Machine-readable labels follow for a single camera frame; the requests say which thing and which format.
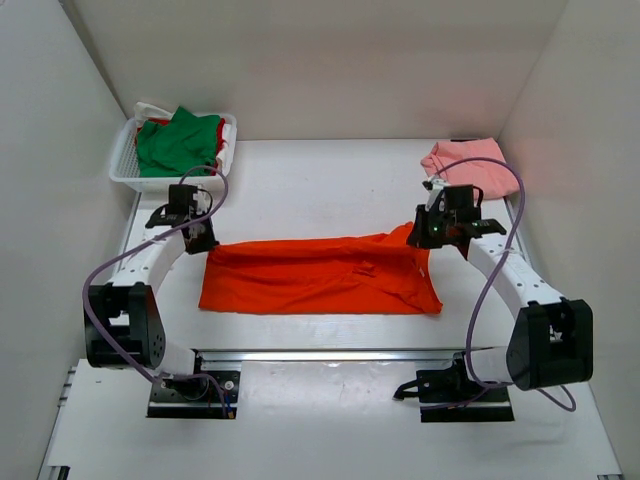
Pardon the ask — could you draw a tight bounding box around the orange t shirt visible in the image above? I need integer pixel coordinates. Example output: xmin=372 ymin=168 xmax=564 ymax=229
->
xmin=199 ymin=222 xmax=443 ymax=315

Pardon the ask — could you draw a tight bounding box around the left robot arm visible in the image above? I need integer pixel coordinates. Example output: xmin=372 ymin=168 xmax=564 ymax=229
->
xmin=83 ymin=184 xmax=219 ymax=398

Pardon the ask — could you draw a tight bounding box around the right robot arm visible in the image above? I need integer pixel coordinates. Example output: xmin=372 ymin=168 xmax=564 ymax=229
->
xmin=407 ymin=179 xmax=594 ymax=401

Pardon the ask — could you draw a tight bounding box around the pink folded t shirt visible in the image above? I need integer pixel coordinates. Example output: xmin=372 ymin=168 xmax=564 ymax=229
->
xmin=420 ymin=138 xmax=519 ymax=200

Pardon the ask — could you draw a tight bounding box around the green t shirt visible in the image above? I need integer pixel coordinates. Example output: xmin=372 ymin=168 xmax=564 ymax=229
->
xmin=135 ymin=105 xmax=222 ymax=178

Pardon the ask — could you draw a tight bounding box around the white plastic basket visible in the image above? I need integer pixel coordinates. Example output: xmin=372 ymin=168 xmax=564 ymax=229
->
xmin=109 ymin=113 xmax=237 ymax=194

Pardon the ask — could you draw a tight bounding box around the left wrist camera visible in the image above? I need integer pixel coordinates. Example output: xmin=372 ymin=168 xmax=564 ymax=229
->
xmin=194 ymin=186 xmax=213 ymax=216

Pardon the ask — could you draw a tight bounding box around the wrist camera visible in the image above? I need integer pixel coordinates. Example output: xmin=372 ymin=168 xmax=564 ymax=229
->
xmin=194 ymin=186 xmax=213 ymax=216
xmin=422 ymin=175 xmax=449 ymax=193

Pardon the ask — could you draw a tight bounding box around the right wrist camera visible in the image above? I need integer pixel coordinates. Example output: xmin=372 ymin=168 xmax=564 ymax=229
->
xmin=422 ymin=175 xmax=449 ymax=193

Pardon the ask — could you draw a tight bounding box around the aluminium table rail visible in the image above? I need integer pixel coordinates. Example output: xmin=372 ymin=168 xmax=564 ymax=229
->
xmin=89 ymin=192 xmax=556 ymax=364

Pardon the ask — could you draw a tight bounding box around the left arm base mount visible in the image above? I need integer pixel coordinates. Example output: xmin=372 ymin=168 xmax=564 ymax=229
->
xmin=146 ymin=352 xmax=242 ymax=420

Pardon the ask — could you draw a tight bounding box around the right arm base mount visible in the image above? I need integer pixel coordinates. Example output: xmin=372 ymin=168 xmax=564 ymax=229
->
xmin=393 ymin=353 xmax=515 ymax=424

